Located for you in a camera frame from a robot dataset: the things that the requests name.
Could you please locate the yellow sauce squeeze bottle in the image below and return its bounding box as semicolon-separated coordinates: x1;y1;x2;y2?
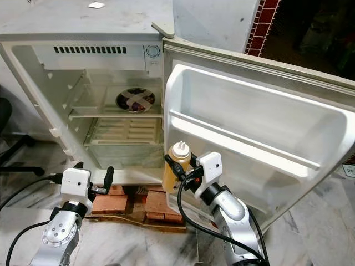
161;140;193;194

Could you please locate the clear glass fridge shelf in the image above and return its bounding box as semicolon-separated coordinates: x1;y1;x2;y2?
69;83;165;120

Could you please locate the white fridge door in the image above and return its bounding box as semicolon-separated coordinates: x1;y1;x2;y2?
160;37;355;234

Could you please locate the white mini fridge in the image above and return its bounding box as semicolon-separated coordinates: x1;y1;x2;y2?
0;0;187;187

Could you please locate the red brick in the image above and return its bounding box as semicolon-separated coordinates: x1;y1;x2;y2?
91;186;126;215
144;191;181;223

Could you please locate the clear crisper drawer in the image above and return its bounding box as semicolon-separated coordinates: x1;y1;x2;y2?
83;117;166;170

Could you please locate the dark bowl with tape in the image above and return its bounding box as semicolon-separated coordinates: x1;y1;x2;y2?
115;88;157;114

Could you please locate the white vent panel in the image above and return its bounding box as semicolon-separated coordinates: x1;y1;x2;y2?
33;44;165;78

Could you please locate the round thermostat dial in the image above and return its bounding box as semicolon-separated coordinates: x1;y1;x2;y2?
145;45;162;60

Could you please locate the beige door hinge cover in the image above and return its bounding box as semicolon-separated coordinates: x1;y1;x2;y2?
151;21;175;39

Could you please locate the printed paper label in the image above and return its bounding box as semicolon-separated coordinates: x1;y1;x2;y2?
342;164;355;179

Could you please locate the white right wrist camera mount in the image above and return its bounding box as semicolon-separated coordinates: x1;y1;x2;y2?
194;151;224;192

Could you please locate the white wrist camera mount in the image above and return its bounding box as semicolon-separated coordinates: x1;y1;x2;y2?
194;151;224;192
60;167;93;203

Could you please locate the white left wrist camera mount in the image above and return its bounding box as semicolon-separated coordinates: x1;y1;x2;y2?
60;167;93;203

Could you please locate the white door shelf rail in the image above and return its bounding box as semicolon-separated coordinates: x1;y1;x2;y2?
169;109;322;179

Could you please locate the long black left arm cable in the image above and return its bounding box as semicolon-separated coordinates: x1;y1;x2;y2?
4;174;63;266

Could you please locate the black right forearm cable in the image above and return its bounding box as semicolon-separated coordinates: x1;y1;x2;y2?
246;207;271;263

